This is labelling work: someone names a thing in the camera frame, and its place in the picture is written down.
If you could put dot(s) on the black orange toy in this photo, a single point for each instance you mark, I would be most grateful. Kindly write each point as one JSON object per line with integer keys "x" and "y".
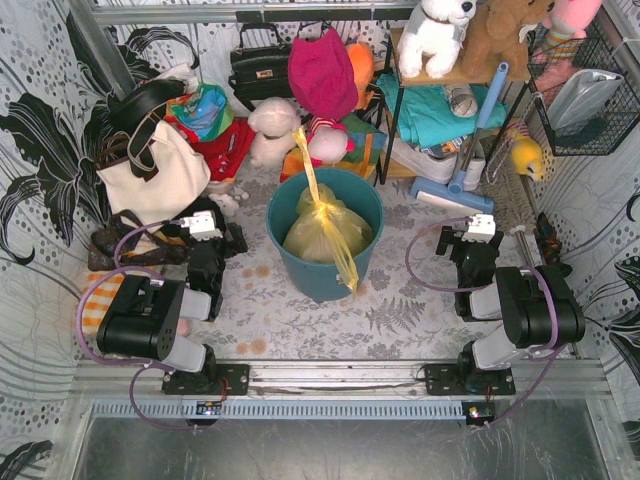
{"x": 549, "y": 244}

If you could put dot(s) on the white pink plush doll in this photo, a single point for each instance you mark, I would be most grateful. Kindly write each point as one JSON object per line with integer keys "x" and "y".
{"x": 328, "y": 141}

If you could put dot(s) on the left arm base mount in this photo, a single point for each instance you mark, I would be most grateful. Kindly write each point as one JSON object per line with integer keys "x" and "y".
{"x": 233, "y": 377}

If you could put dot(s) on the silver foil pouch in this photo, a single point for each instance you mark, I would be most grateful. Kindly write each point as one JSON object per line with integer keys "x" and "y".
{"x": 582, "y": 96}

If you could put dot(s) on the brown dog plush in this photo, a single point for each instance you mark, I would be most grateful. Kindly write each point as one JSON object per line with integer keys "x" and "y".
{"x": 499, "y": 28}

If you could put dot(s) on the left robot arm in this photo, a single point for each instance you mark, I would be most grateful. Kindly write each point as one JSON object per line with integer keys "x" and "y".
{"x": 142, "y": 320}

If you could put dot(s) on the rainbow striped cloth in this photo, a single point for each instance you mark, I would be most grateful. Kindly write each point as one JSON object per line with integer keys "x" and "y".
{"x": 369, "y": 141}

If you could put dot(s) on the magenta cloth bag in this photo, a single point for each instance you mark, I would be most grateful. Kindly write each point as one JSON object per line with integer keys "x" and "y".
{"x": 321, "y": 76}

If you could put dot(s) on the teal trash bin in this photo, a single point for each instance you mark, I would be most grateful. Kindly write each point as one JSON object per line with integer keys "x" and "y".
{"x": 318, "y": 281}

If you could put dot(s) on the black round hat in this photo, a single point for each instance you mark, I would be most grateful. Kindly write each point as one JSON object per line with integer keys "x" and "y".
{"x": 127, "y": 113}

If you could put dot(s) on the orange checkered cloth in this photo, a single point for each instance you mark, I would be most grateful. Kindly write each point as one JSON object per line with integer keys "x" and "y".
{"x": 97, "y": 304}

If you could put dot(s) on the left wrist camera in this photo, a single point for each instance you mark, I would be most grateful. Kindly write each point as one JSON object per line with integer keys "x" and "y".
{"x": 201, "y": 225}

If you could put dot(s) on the pink glasses case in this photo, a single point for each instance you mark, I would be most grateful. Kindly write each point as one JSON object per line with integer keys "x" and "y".
{"x": 184, "y": 327}

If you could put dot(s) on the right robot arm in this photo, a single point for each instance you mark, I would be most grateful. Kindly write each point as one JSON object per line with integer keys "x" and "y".
{"x": 536, "y": 308}

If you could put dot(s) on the wooden metal shelf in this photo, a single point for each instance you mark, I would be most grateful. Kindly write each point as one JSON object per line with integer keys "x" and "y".
{"x": 391, "y": 105}

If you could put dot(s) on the colourful printed bag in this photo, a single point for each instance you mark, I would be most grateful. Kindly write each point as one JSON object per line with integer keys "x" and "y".
{"x": 201, "y": 116}

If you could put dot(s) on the pink plush toy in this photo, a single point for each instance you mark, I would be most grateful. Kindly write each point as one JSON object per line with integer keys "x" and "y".
{"x": 566, "y": 30}

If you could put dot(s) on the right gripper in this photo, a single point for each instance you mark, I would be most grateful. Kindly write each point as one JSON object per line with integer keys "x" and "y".
{"x": 447, "y": 240}

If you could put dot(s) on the yellow trash bag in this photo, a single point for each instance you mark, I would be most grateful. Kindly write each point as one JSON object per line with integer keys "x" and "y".
{"x": 326, "y": 230}

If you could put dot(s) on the beige dust mop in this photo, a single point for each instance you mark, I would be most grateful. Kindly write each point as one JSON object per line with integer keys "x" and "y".
{"x": 512, "y": 208}

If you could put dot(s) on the cream canvas tote bag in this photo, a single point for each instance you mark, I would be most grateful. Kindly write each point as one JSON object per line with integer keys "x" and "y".
{"x": 178, "y": 178}

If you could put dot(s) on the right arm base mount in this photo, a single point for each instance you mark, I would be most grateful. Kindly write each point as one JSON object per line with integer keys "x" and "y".
{"x": 443, "y": 379}

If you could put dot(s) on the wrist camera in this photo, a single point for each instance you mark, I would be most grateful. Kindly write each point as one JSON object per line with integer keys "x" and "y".
{"x": 480, "y": 228}
{"x": 201, "y": 225}

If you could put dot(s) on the black wire basket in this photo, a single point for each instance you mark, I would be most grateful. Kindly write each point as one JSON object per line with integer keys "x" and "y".
{"x": 596, "y": 136}

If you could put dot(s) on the brown patterned bag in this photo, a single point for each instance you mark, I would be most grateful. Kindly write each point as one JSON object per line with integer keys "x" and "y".
{"x": 155, "y": 246}

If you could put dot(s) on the yellow duck plush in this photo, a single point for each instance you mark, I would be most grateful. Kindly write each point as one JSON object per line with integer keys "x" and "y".
{"x": 526, "y": 153}

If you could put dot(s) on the black leather handbag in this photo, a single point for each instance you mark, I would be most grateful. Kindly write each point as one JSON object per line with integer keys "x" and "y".
{"x": 260, "y": 73}

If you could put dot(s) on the cream plush bear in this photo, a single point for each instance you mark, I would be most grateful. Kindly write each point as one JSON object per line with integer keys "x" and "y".
{"x": 274, "y": 122}

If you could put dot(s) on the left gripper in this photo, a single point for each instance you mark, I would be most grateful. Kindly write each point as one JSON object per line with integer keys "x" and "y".
{"x": 232, "y": 239}

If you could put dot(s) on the teal folded cloth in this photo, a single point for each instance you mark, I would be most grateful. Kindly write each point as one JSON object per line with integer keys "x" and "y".
{"x": 426, "y": 118}

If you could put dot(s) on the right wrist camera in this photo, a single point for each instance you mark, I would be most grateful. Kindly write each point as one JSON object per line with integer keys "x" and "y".
{"x": 480, "y": 228}

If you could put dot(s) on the orange plush toy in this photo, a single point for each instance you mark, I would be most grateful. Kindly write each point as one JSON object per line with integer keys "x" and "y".
{"x": 362, "y": 61}

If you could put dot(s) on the white husky plush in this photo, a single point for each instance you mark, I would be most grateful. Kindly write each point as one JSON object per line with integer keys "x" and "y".
{"x": 433, "y": 36}

